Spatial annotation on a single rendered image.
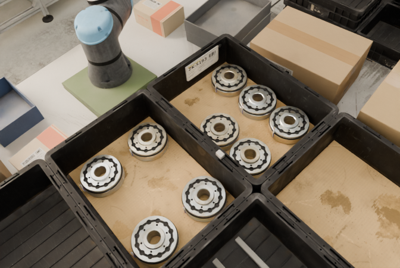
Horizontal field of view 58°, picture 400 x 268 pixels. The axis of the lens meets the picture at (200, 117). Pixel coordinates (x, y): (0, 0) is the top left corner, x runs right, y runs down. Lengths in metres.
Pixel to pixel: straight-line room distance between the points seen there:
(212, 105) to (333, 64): 0.37
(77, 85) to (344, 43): 0.87
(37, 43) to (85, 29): 1.63
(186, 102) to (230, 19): 0.48
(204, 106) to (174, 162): 0.20
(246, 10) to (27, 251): 1.07
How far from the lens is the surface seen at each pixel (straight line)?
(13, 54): 2.77
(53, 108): 1.32
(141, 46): 1.42
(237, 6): 1.47
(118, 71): 1.23
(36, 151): 1.14
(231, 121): 0.96
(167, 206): 0.88
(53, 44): 2.71
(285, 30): 1.21
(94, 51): 1.18
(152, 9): 1.46
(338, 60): 1.15
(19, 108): 1.37
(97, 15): 1.18
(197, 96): 1.05
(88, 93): 1.27
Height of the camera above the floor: 1.64
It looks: 54 degrees down
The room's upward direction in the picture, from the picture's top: 6 degrees counter-clockwise
